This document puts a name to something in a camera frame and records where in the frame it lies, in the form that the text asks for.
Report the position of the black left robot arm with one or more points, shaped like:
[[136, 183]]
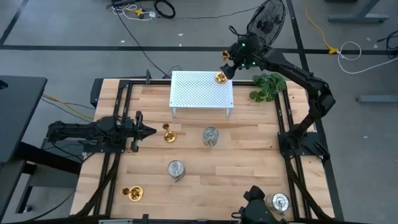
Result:
[[77, 130]]

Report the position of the black aluminium frame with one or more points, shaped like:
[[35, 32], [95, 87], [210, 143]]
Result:
[[123, 83]]

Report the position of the grey desk foot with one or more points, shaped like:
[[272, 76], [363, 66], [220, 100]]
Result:
[[379, 99], [357, 18]]

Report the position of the black desk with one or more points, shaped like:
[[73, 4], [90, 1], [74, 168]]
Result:
[[18, 118]]

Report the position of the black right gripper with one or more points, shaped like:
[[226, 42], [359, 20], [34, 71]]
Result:
[[250, 51]]

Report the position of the white perforated metal shelf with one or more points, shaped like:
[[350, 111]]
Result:
[[186, 96]]

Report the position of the silver candle tin with tag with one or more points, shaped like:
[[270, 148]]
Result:
[[278, 202], [176, 169], [211, 135]]

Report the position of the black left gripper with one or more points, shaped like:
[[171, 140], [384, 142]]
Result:
[[132, 132]]

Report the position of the black floor fan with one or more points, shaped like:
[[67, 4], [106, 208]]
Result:
[[266, 24]]

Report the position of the yellow plug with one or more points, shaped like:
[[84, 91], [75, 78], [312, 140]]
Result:
[[138, 12]]

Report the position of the brass candlestick holder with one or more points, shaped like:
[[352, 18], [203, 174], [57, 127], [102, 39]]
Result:
[[170, 136], [136, 193], [220, 77]]

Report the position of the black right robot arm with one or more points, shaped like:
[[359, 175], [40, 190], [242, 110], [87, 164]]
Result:
[[292, 70]]

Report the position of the white power adapter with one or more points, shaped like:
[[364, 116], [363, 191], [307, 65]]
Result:
[[151, 14]]

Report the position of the green potted plant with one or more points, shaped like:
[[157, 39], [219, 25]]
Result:
[[267, 87]]

